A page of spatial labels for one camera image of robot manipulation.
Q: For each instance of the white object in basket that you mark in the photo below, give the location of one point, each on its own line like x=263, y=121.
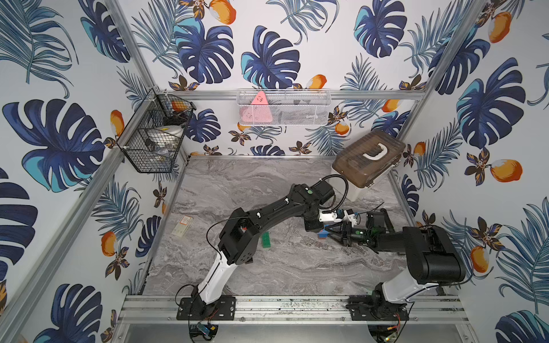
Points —
x=167, y=136

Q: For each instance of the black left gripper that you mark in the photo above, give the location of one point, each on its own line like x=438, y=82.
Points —
x=312, y=221

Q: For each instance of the white wire shelf basket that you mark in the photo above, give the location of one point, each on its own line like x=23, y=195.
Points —
x=292, y=107

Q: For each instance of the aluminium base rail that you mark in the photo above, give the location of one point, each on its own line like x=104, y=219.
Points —
x=293, y=310

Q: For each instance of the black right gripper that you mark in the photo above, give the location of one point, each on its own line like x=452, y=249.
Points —
x=344, y=232

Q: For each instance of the pink triangle object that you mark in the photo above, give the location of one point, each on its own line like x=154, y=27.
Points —
x=258, y=111

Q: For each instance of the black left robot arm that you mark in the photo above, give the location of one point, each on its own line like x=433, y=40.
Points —
x=309, y=197

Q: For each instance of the green lego brick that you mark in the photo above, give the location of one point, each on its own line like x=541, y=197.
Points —
x=266, y=242

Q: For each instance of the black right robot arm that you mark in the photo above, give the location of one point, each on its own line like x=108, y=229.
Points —
x=431, y=258

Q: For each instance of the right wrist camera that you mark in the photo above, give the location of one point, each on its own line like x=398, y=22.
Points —
x=351, y=217

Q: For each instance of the brown lidded storage box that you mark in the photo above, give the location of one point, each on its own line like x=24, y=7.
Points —
x=366, y=159

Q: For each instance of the black wire basket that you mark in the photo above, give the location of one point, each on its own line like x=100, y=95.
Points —
x=156, y=110

